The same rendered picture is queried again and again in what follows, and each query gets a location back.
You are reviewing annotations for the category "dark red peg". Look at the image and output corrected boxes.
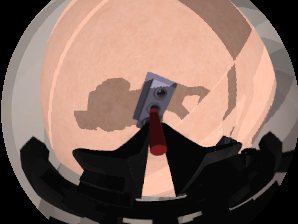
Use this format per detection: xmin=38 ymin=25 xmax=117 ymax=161
xmin=149 ymin=109 xmax=166 ymax=156

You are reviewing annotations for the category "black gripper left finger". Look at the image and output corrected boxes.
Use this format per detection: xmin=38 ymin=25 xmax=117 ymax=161
xmin=72 ymin=123 xmax=149 ymax=198

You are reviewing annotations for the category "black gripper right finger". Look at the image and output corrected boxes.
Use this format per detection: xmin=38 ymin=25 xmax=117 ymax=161
xmin=161 ymin=123 xmax=242 ymax=197

